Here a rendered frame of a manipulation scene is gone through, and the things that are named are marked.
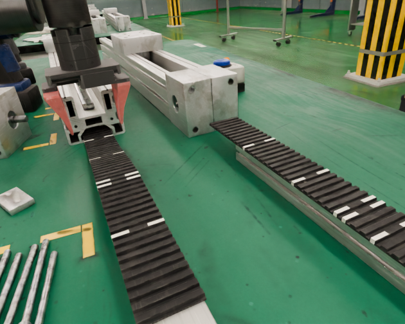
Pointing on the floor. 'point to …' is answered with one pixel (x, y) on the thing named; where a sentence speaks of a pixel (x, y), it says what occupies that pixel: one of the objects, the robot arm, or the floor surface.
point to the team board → (259, 27)
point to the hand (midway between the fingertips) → (96, 123)
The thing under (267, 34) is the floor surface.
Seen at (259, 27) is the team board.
